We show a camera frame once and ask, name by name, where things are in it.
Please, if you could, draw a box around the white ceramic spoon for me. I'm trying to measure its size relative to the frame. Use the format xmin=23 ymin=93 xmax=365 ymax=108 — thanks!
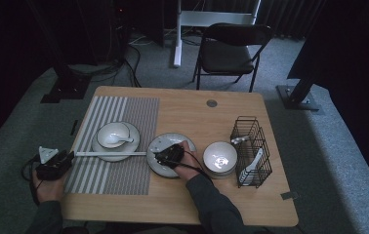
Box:
xmin=104 ymin=134 xmax=135 ymax=146

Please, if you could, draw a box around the black stand base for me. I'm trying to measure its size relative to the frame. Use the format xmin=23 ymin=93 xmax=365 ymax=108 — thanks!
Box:
xmin=40 ymin=64 xmax=92 ymax=104

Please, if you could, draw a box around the right hand-held gripper cable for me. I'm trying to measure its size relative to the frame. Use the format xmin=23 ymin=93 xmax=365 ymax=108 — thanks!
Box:
xmin=162 ymin=150 xmax=214 ymax=183

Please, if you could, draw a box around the black wire basket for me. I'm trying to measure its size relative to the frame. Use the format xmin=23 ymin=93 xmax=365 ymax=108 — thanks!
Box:
xmin=230 ymin=115 xmax=273 ymax=189

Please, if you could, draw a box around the stack of white spoons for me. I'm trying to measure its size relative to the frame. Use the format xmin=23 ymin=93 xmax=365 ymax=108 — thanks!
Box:
xmin=238 ymin=147 xmax=265 ymax=187

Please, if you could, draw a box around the black looped floor cable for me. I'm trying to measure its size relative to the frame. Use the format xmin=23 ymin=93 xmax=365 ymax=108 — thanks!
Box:
xmin=20 ymin=156 xmax=44 ymax=182

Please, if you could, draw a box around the black folding chair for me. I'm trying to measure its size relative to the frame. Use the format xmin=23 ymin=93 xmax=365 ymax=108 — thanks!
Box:
xmin=191 ymin=22 xmax=273 ymax=93

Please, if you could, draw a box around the white plate with dark rim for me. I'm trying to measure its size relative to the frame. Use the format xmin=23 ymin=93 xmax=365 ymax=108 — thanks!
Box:
xmin=91 ymin=121 xmax=141 ymax=163
xmin=146 ymin=132 xmax=197 ymax=178

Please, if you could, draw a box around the grey striped placemat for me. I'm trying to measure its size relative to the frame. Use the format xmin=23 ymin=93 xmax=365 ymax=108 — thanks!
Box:
xmin=63 ymin=96 xmax=161 ymax=196

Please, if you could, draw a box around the grey tape piece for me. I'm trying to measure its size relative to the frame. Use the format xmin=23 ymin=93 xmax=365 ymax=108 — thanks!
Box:
xmin=280 ymin=191 xmax=299 ymax=201

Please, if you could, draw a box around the white desk frame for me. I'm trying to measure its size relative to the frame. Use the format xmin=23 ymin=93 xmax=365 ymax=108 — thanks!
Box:
xmin=173 ymin=0 xmax=262 ymax=68

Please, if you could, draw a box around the black stand with bolted base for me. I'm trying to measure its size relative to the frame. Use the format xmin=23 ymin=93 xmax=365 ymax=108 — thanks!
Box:
xmin=275 ymin=76 xmax=321 ymax=112

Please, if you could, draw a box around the person's right hand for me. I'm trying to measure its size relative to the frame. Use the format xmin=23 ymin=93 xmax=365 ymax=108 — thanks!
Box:
xmin=173 ymin=139 xmax=204 ymax=181

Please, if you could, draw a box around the black floor cable bundle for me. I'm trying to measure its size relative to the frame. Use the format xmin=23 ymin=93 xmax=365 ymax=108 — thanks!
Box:
xmin=68 ymin=30 xmax=143 ymax=89

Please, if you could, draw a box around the dark computer tower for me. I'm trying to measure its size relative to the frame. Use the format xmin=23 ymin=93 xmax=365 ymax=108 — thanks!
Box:
xmin=107 ymin=0 xmax=132 ymax=62

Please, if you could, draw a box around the hand-held gripper cable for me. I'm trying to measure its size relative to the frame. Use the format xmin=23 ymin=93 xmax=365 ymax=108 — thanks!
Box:
xmin=28 ymin=154 xmax=43 ymax=207
xmin=162 ymin=150 xmax=214 ymax=183

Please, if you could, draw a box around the dark pleated curtain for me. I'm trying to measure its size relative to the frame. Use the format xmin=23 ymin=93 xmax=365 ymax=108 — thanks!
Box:
xmin=201 ymin=0 xmax=323 ymax=41

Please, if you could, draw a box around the black cloth panel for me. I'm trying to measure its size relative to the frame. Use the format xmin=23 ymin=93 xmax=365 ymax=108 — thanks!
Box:
xmin=286 ymin=0 xmax=369 ymax=203

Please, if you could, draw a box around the person's left hand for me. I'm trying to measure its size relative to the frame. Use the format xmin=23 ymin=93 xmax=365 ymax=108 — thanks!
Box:
xmin=31 ymin=168 xmax=65 ymax=203

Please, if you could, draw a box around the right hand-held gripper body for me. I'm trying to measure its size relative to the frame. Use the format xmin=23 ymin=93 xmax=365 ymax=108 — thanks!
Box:
xmin=148 ymin=139 xmax=185 ymax=170

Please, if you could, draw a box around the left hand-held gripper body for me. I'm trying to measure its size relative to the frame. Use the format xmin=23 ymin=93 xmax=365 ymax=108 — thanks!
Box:
xmin=35 ymin=145 xmax=69 ymax=181

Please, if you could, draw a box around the left hand-held gripper cable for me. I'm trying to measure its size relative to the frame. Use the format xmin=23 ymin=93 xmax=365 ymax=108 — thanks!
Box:
xmin=28 ymin=154 xmax=43 ymax=207

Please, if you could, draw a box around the white bowl with dark rim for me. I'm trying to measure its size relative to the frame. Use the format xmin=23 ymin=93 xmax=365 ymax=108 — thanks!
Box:
xmin=202 ymin=141 xmax=238 ymax=174
xmin=96 ymin=122 xmax=131 ymax=150
xmin=205 ymin=167 xmax=236 ymax=177

